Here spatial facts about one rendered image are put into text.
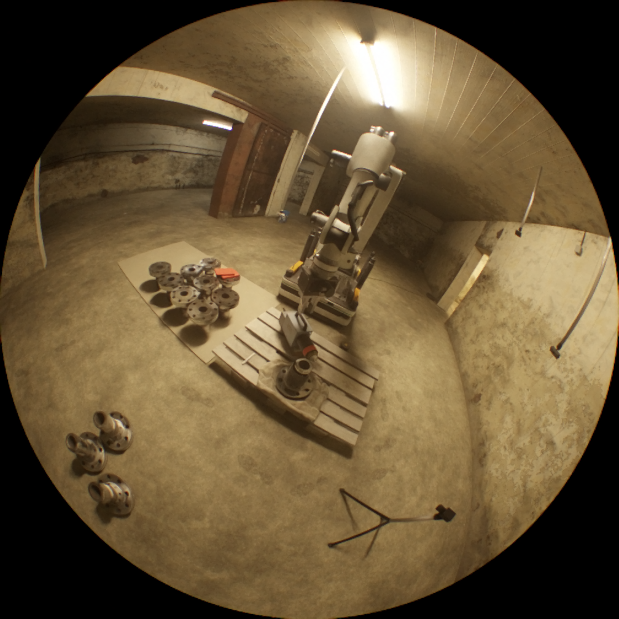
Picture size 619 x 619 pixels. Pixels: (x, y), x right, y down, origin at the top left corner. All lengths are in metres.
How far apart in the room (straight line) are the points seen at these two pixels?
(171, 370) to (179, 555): 1.29
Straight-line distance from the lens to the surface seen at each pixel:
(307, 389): 1.37
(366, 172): 1.30
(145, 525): 1.46
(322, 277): 1.18
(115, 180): 9.24
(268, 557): 1.41
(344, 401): 1.51
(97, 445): 1.54
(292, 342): 1.45
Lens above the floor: 1.31
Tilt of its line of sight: 34 degrees down
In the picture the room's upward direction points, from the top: 24 degrees clockwise
